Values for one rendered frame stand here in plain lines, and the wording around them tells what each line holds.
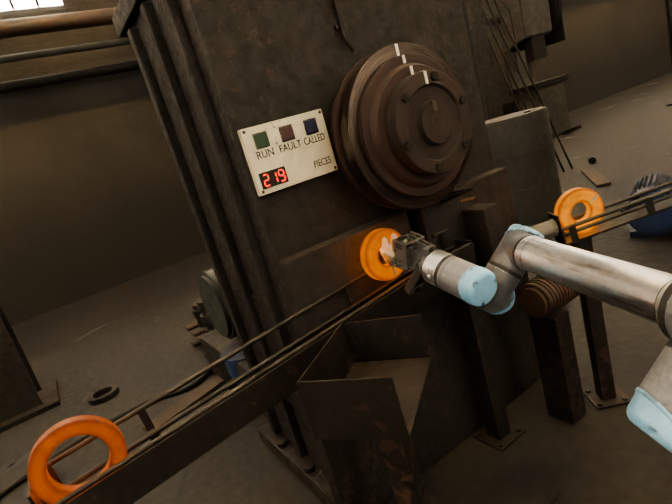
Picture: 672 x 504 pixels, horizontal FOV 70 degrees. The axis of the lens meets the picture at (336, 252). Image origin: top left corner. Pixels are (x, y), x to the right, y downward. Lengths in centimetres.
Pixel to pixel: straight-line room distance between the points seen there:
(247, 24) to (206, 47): 14
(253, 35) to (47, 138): 598
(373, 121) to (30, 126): 624
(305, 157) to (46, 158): 601
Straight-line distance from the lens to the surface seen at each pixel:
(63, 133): 726
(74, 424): 118
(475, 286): 115
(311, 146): 140
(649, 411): 83
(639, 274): 96
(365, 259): 136
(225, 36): 138
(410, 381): 112
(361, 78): 136
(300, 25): 149
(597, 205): 177
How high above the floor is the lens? 117
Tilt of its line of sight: 14 degrees down
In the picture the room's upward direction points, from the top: 16 degrees counter-clockwise
